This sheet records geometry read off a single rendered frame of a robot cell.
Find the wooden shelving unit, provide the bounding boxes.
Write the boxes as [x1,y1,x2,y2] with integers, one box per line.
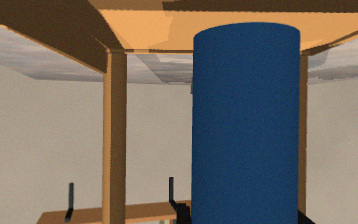
[0,0,358,224]

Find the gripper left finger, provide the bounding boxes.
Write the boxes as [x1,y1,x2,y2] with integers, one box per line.
[176,203,192,224]

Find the blue cylinder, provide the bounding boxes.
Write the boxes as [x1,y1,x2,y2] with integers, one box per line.
[191,22,301,224]

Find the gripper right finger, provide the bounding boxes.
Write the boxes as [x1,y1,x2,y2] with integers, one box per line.
[298,210,315,224]

